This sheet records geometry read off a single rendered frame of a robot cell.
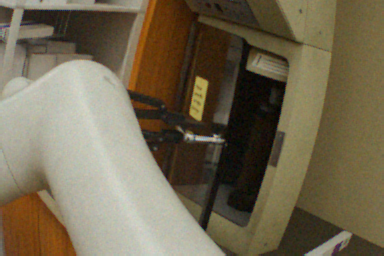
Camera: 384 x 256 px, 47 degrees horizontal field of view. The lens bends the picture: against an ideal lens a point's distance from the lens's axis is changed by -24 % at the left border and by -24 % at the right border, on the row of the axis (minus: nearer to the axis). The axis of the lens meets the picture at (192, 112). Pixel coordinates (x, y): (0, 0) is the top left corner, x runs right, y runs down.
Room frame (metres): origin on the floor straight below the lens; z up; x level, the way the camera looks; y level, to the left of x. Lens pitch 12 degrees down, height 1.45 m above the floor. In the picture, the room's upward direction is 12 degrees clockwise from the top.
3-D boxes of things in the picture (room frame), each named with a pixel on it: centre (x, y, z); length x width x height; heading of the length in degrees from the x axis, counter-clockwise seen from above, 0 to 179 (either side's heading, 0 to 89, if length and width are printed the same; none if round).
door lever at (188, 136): (0.99, -0.01, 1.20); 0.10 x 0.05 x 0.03; 18
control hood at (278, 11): (1.07, -0.03, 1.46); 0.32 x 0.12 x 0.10; 41
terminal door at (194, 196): (1.07, -0.02, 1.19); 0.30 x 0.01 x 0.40; 18
